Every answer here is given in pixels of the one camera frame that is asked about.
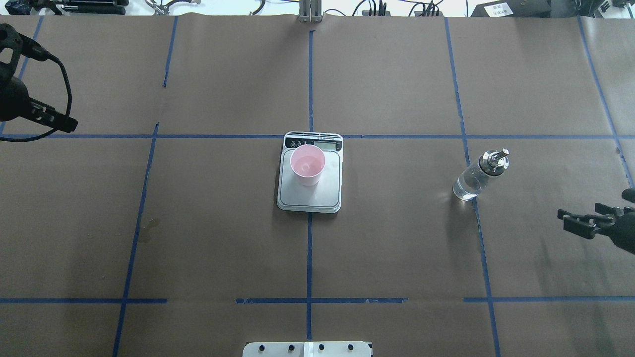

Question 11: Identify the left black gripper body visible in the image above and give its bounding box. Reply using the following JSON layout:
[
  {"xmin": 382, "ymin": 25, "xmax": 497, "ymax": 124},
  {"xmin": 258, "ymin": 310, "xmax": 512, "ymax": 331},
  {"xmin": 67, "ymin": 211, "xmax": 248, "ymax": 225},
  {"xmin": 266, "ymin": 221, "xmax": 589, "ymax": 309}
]
[{"xmin": 0, "ymin": 23, "xmax": 29, "ymax": 122}]

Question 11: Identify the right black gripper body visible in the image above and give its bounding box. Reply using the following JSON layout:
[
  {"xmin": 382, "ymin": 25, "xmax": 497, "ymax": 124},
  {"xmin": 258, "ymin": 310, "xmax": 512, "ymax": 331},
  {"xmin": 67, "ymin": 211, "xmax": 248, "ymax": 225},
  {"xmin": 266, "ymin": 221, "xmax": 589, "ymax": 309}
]
[{"xmin": 609, "ymin": 206, "xmax": 635, "ymax": 254}]

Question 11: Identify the glass sauce bottle metal spout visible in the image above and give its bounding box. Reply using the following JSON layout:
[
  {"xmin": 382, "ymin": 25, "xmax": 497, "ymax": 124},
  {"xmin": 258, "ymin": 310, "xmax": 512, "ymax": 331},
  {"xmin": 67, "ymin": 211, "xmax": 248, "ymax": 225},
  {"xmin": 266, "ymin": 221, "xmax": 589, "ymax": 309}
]
[{"xmin": 452, "ymin": 148, "xmax": 510, "ymax": 201}]

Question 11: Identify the pink plastic cup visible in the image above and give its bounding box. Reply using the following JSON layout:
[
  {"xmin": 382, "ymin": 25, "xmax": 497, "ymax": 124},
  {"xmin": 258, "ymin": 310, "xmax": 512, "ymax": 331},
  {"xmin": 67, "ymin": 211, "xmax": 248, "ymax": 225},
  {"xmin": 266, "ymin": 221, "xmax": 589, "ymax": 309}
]
[{"xmin": 290, "ymin": 144, "xmax": 326, "ymax": 186}]

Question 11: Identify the digital kitchen scale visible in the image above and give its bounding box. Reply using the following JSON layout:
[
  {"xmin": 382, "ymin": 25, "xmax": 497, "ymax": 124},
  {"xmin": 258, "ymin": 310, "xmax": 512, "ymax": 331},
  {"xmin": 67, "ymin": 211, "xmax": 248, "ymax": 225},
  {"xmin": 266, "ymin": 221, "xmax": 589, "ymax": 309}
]
[{"xmin": 277, "ymin": 131, "xmax": 343, "ymax": 213}]

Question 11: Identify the folded blue umbrella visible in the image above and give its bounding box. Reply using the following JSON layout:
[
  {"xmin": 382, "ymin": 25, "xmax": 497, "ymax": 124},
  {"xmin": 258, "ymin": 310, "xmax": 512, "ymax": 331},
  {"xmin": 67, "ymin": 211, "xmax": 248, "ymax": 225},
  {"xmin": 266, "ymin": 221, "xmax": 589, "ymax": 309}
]
[{"xmin": 4, "ymin": 0, "xmax": 33, "ymax": 16}]

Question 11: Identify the black tripod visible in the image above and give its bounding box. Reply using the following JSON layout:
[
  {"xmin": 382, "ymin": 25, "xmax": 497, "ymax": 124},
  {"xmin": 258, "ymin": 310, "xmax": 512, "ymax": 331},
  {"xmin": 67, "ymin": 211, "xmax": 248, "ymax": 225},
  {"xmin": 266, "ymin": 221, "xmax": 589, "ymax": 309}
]
[{"xmin": 27, "ymin": 0, "xmax": 129, "ymax": 15}]

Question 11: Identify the black box white label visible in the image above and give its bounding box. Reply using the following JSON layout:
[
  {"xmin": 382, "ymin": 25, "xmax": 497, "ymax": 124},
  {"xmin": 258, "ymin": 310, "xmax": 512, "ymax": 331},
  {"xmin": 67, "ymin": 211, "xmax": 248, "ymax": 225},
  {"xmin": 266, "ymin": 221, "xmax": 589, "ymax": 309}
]
[{"xmin": 469, "ymin": 0, "xmax": 552, "ymax": 18}]

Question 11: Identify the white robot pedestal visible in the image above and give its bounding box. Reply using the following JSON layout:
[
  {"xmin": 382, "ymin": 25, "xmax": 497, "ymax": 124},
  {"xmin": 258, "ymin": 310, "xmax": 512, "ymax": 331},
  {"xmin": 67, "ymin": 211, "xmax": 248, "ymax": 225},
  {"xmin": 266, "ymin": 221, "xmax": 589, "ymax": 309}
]
[{"xmin": 242, "ymin": 341, "xmax": 374, "ymax": 357}]

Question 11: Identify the aluminium frame post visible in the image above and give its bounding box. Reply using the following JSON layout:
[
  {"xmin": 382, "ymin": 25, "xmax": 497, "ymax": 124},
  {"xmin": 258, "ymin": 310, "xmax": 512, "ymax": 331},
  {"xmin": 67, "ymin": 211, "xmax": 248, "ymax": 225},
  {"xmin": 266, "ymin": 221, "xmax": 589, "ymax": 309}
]
[{"xmin": 299, "ymin": 0, "xmax": 323, "ymax": 23}]

